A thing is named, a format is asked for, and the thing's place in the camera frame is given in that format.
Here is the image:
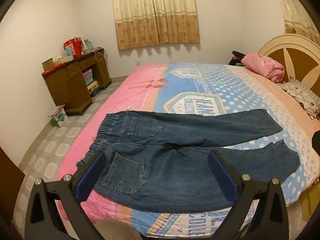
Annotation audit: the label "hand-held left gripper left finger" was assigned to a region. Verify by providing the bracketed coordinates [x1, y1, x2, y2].
[24, 151, 108, 240]

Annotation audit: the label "brown wooden desk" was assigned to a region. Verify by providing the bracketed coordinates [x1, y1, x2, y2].
[41, 49, 112, 116]

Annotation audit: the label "dark clothes pile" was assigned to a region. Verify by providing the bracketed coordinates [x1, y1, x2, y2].
[229, 51, 247, 67]

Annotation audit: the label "beige patterned curtain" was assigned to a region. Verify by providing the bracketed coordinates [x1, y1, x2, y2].
[111, 0, 200, 50]
[274, 0, 320, 47]

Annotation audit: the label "blue denim jeans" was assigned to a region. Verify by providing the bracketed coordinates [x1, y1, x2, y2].
[76, 109, 300, 213]

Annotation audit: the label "white paper bag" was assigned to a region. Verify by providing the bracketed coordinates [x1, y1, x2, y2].
[77, 36, 88, 52]

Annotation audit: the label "grey patterned pillow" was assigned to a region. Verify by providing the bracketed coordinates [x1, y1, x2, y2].
[279, 76, 320, 119]

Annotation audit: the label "bed with pink-blue bedspread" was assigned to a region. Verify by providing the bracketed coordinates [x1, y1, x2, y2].
[56, 62, 320, 238]

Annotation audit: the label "open cardboard box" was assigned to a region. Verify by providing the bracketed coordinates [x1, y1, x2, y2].
[42, 56, 74, 72]

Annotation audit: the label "stack of books in desk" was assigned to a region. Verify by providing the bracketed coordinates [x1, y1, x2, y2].
[82, 69, 99, 92]

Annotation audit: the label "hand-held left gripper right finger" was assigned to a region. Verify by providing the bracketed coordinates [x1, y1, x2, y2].
[207, 151, 290, 240]

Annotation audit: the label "white cable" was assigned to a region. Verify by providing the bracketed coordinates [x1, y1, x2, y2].
[93, 47, 108, 63]

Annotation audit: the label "brown wooden door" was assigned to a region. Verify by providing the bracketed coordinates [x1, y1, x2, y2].
[0, 147, 26, 222]

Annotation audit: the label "peach bed sheet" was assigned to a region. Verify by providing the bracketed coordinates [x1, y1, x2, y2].
[231, 65, 320, 142]

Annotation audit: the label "green white carton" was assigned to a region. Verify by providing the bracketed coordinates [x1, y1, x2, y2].
[49, 104, 69, 128]

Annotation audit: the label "cream wooden headboard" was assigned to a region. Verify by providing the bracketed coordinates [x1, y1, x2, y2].
[258, 34, 320, 93]

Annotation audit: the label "person's beige trouser leg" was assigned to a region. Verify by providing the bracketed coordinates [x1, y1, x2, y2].
[94, 219, 143, 240]

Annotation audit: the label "folded pink quilt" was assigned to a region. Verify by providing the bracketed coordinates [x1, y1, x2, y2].
[241, 53, 285, 83]

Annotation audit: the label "red gift bag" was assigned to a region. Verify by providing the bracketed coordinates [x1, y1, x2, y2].
[63, 37, 83, 58]

